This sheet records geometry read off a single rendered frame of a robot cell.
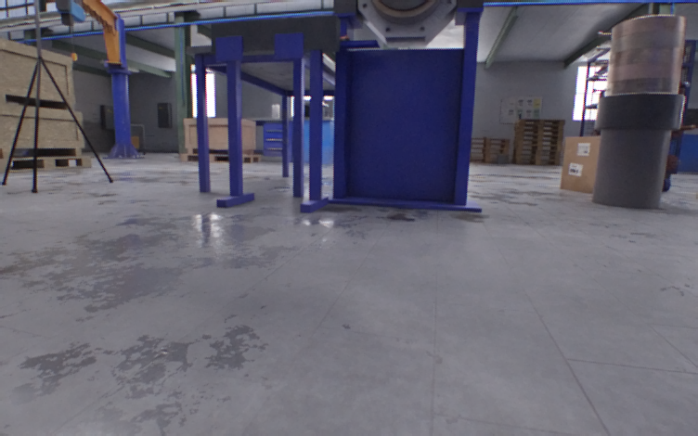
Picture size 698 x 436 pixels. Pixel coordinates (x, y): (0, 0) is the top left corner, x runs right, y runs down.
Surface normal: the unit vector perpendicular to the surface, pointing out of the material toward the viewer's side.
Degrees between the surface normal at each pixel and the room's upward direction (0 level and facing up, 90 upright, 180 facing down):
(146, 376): 0
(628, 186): 90
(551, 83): 90
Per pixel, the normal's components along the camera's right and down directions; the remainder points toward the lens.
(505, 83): -0.23, 0.18
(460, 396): 0.03, -0.98
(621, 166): -0.81, 0.09
